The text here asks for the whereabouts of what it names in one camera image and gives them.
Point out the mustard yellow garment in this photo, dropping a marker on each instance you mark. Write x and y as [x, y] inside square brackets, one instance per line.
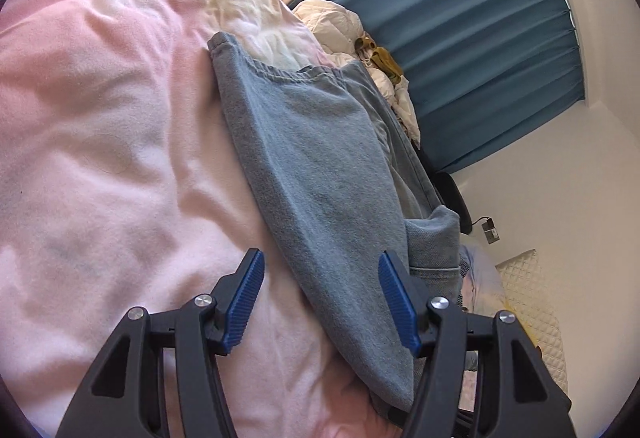
[385, 60]

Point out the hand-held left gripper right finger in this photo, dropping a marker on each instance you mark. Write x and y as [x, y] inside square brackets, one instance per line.
[400, 303]

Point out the black leather chair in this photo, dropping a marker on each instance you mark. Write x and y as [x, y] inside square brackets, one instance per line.
[450, 193]

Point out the pastel bed blanket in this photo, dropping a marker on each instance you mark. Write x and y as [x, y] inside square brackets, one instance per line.
[100, 143]

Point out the white crumpled duvet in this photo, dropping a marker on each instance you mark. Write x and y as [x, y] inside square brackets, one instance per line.
[330, 23]

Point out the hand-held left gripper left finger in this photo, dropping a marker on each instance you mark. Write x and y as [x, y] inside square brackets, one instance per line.
[245, 303]

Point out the wide teal curtain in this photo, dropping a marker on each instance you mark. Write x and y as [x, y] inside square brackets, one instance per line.
[475, 43]

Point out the cream quilted headboard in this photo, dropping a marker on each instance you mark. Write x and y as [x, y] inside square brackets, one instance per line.
[530, 298]

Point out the blue denim jeans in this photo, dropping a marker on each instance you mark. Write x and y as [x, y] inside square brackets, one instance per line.
[310, 178]

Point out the wall socket with charger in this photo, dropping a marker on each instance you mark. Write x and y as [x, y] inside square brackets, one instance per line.
[489, 230]

